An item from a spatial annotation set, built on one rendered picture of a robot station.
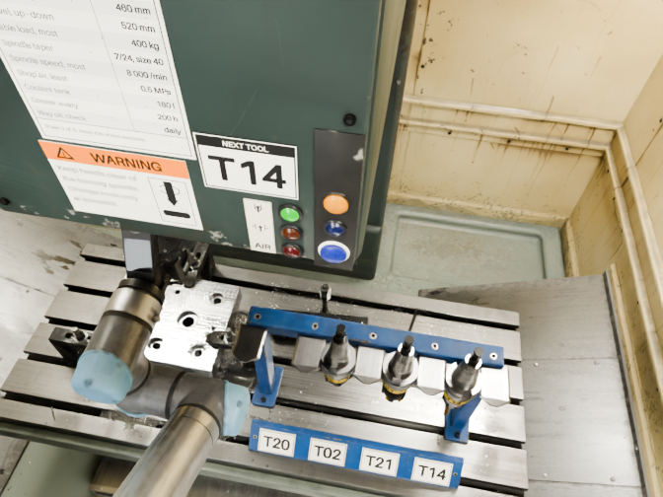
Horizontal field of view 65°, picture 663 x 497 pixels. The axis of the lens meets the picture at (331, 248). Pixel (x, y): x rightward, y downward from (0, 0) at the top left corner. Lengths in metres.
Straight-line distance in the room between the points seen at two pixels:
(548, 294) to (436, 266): 0.41
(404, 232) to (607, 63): 0.84
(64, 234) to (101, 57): 1.47
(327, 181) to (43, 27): 0.27
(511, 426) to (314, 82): 1.02
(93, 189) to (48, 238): 1.30
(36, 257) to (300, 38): 1.57
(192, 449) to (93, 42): 0.50
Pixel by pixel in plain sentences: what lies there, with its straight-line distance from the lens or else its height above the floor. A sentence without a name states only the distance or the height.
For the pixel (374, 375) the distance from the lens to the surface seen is 0.94.
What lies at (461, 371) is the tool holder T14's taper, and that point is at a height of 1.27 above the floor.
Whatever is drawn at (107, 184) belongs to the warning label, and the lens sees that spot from 0.62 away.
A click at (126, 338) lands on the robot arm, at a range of 0.78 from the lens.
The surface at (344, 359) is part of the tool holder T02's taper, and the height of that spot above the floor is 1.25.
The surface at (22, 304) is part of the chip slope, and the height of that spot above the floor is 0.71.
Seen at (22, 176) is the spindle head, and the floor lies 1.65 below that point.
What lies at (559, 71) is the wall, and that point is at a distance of 1.67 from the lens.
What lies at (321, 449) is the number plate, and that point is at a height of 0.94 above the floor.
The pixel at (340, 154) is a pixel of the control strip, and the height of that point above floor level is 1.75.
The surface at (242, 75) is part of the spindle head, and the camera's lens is 0.45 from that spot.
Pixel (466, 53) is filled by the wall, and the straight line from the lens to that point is 1.61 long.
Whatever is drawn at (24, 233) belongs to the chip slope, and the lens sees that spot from 1.94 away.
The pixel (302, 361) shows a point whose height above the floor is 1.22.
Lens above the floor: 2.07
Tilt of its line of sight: 52 degrees down
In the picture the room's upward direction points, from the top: 2 degrees clockwise
